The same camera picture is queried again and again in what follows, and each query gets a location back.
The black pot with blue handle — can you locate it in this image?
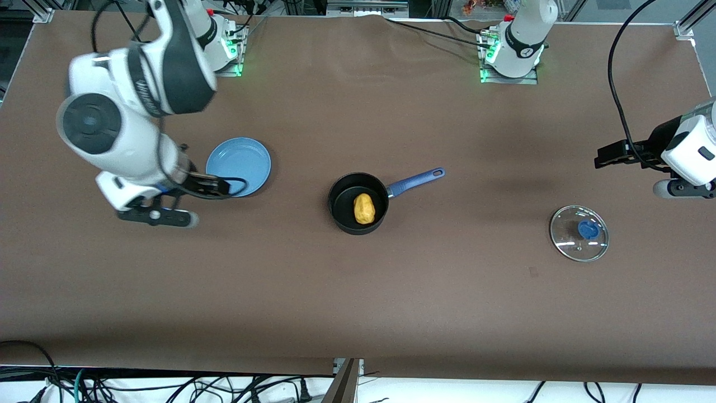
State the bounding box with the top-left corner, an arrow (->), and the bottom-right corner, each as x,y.
327,167 -> 446,236

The blue round plate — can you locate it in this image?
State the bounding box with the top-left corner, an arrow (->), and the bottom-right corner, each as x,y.
206,138 -> 272,198

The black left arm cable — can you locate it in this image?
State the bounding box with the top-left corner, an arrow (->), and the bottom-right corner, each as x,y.
609,0 -> 672,171

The glass lid with blue knob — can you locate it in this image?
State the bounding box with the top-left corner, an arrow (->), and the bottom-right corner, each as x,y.
549,205 -> 610,263

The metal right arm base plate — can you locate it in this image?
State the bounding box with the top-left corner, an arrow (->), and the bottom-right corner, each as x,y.
215,22 -> 244,77

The brown table cover sheet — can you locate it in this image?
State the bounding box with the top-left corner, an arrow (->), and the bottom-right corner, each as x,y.
0,10 -> 716,387

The thick black looped cable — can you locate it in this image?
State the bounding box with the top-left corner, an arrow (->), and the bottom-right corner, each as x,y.
0,340 -> 62,403

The grey box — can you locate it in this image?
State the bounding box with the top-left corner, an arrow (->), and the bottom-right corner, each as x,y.
326,0 -> 410,17

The yellow potato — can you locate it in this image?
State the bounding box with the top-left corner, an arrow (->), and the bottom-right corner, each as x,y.
354,193 -> 376,225

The black cable across table edge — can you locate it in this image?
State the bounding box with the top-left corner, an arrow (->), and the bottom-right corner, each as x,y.
383,17 -> 493,48

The aluminium profile post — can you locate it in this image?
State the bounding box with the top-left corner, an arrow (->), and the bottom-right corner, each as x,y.
320,358 -> 361,403

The orange toy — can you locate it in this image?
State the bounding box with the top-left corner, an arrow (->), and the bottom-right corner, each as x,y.
461,0 -> 504,16

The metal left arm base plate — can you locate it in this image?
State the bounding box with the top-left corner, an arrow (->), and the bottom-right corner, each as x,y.
480,31 -> 539,85

